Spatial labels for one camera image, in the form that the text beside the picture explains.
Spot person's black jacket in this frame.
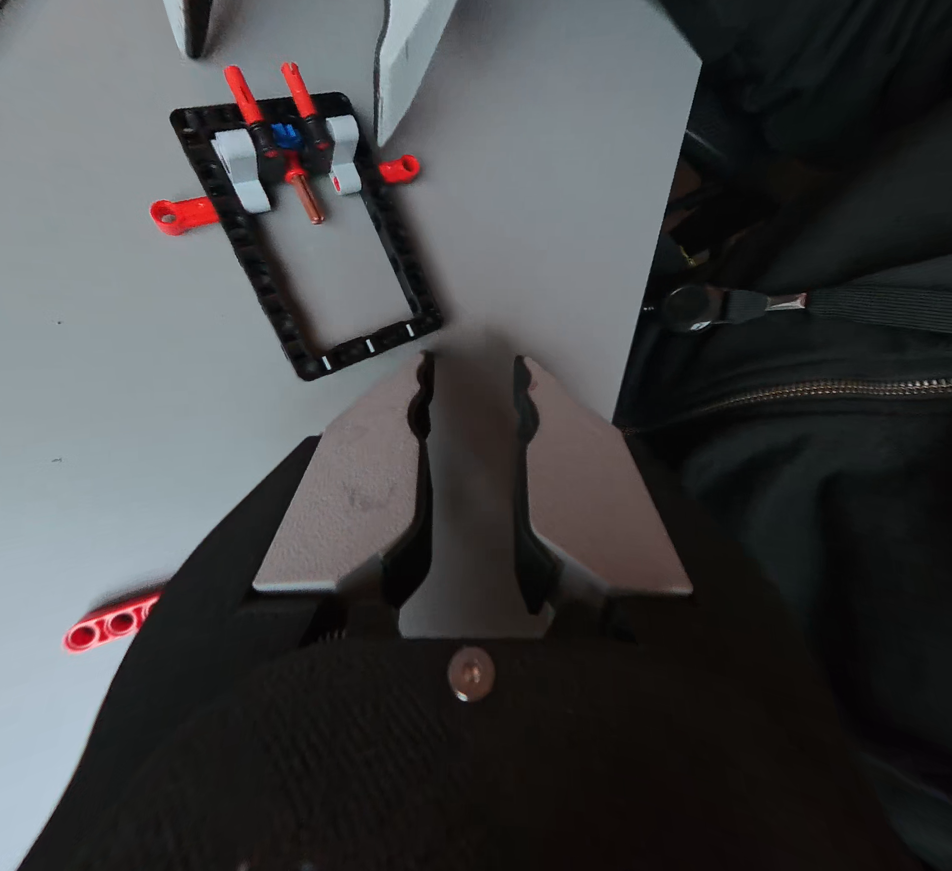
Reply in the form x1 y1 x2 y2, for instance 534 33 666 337
580 0 952 871

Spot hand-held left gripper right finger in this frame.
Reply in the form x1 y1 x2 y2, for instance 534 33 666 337
513 355 694 617

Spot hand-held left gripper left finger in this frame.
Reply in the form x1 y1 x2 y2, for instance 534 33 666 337
253 350 436 608

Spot black lego frame assembly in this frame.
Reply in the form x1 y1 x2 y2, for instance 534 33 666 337
149 62 445 383

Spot thick red three-hole lego beam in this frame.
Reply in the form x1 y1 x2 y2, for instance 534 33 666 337
63 588 163 656

